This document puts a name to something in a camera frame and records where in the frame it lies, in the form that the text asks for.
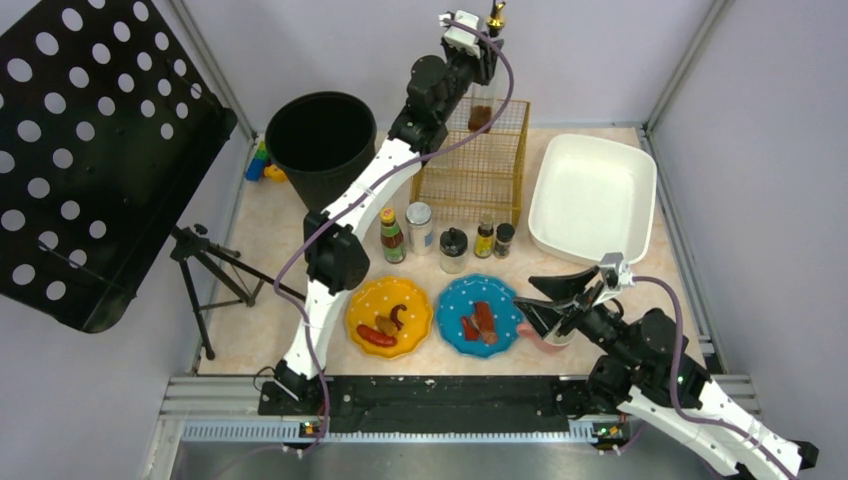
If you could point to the gold wire basket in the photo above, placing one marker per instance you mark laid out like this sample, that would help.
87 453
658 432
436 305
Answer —
482 178

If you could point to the black perforated stand panel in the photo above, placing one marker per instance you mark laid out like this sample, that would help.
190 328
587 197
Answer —
107 131

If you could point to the black ribbed trash bin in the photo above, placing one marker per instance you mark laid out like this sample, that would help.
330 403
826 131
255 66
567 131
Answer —
322 141

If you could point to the blue dotted plate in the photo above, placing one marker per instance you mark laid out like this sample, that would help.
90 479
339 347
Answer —
457 299

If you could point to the small black cap bottle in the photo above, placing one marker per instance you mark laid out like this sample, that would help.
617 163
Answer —
504 235

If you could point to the red sausage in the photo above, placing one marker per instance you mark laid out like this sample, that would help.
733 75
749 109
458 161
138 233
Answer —
375 337

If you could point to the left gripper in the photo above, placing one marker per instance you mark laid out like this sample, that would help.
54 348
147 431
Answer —
478 64

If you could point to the glass oil bottle brown liquid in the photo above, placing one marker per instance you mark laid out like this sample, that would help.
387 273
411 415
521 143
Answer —
483 97

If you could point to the yellow dotted plate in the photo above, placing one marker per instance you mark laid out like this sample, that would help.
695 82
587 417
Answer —
378 297

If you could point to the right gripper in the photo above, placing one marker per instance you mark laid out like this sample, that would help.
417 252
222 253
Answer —
582 307

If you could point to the black lid glass shaker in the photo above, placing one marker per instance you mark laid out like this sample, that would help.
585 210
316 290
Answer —
453 245

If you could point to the red meat pieces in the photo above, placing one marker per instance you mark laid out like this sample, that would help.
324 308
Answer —
480 324

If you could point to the colourful toy blocks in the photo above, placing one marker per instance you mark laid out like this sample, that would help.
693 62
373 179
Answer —
261 166

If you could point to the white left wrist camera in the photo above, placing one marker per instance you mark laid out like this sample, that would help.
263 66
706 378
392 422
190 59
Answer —
456 40

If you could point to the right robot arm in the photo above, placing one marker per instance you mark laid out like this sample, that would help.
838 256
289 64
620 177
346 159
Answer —
645 372

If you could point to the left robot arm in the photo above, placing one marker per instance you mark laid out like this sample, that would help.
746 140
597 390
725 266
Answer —
335 257

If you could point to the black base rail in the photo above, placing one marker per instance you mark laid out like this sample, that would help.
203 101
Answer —
471 404

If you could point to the pink mug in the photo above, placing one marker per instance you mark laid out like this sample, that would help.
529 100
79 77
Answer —
526 331

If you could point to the black tripod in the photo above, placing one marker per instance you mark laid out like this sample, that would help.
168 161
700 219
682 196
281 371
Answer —
225 266

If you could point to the brown food piece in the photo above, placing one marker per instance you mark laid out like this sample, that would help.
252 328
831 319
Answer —
386 326

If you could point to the silver lid jar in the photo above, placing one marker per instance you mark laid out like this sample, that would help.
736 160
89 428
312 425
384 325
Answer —
419 218

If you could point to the sauce bottle yellow cap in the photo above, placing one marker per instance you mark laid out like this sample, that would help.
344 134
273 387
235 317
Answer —
391 236

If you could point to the white plastic tub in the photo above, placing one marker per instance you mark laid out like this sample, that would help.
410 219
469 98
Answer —
593 196

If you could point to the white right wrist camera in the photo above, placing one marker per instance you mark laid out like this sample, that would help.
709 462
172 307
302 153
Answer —
616 271

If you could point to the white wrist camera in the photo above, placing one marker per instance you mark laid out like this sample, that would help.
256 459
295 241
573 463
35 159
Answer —
456 40
616 271

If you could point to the dark curved sausage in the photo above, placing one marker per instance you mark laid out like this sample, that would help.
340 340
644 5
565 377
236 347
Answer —
394 316

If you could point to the small yellow label bottle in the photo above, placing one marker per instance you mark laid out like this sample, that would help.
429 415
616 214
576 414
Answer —
484 242

